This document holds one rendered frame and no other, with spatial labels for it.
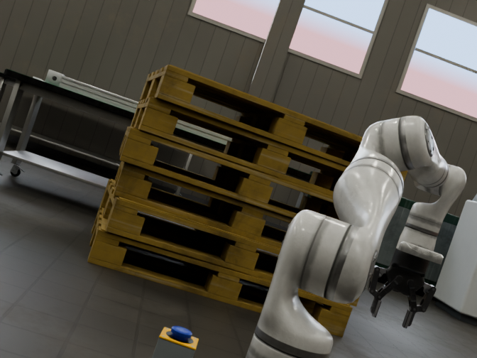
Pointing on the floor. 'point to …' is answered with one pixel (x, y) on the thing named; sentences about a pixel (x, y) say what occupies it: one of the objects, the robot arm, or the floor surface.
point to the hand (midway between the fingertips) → (390, 315)
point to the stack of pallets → (218, 192)
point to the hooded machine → (461, 269)
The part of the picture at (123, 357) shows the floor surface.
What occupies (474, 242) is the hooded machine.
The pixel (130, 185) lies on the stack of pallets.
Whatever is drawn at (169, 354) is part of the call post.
